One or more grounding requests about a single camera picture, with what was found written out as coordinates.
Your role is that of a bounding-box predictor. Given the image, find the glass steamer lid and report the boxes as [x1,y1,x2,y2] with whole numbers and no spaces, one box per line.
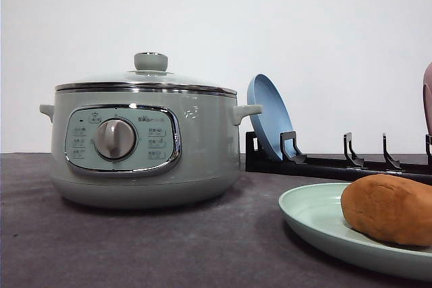
[55,53,238,96]

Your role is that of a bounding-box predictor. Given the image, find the green plate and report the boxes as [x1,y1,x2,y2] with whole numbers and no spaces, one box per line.
[278,182,432,281]

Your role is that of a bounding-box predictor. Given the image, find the brown potato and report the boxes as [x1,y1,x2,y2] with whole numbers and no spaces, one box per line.
[340,174,432,246]

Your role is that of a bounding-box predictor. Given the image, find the blue plate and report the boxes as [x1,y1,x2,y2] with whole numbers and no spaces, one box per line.
[247,73,298,159]

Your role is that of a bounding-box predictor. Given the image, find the green electric steamer pot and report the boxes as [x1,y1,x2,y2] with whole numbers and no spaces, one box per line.
[39,82,261,208]

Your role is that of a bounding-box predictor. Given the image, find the pink plate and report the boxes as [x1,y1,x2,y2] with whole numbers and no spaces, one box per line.
[422,62,432,135]

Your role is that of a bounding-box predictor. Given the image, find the black dish rack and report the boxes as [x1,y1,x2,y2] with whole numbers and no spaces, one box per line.
[245,131,432,183]

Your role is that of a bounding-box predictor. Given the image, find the grey table mat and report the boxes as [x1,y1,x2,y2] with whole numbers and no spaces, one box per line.
[0,152,432,288]

